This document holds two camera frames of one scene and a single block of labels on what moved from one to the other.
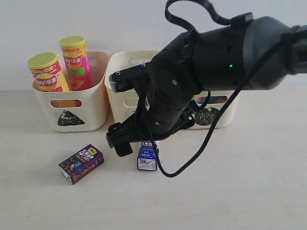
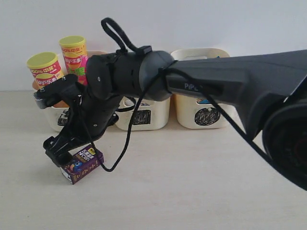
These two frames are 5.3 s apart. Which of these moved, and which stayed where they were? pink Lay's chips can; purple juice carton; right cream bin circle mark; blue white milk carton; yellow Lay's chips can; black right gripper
Moved: blue white milk carton; black right gripper
Stayed: yellow Lay's chips can; purple juice carton; right cream bin circle mark; pink Lay's chips can
